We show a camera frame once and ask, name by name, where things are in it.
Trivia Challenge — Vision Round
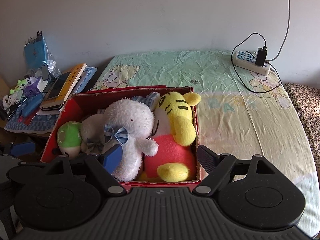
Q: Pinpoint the white plush rabbit toy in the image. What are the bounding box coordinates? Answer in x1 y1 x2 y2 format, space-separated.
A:
80 99 158 181

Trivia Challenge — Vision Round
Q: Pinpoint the yellow tiger plush toy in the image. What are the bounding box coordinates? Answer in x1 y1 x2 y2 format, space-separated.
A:
138 92 201 183

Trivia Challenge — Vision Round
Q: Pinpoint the green mushroom plush toy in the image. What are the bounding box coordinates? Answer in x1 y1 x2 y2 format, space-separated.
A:
57 121 82 159

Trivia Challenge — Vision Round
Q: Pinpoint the green yellow bed sheet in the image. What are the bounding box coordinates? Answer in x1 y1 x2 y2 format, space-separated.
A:
93 51 319 236

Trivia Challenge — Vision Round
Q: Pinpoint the red cardboard box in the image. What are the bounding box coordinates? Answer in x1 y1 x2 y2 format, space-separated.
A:
41 85 201 191

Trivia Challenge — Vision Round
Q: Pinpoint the yellow book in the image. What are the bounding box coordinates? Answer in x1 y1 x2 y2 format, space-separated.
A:
40 63 87 108

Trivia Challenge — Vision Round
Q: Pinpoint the purple white small box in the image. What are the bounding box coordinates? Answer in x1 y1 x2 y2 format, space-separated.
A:
23 76 48 98

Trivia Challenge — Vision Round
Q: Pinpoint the small green white figurine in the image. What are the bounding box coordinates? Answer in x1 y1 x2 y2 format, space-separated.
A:
9 78 30 95

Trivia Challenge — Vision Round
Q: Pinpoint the white power strip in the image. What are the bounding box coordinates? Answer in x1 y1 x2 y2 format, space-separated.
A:
232 51 271 76

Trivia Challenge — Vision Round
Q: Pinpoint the patterned brown cushioned stool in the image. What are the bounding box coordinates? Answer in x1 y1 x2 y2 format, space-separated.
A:
284 83 320 169

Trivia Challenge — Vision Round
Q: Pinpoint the black charger adapter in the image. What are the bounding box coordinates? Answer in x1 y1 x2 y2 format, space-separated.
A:
255 46 267 67

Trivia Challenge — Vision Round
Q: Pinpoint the blue plastic bag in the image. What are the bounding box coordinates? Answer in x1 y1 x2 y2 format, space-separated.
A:
24 31 61 77

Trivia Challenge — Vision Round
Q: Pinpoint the black charger cable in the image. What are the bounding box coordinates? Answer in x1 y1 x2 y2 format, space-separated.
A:
231 32 284 94

